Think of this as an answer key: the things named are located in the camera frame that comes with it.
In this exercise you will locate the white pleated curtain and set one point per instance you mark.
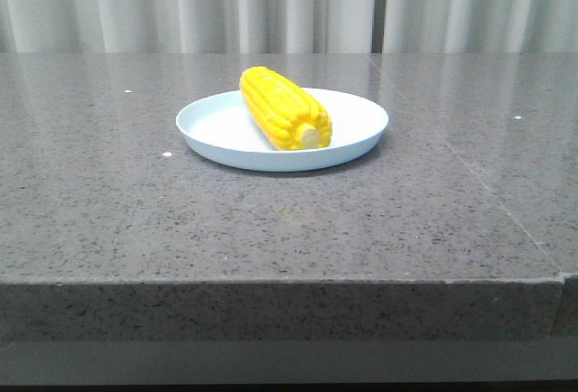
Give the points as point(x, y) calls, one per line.
point(289, 26)

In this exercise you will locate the light blue round plate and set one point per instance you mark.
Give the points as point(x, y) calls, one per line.
point(220, 128)

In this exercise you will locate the yellow corn cob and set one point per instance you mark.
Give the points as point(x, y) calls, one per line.
point(289, 116)

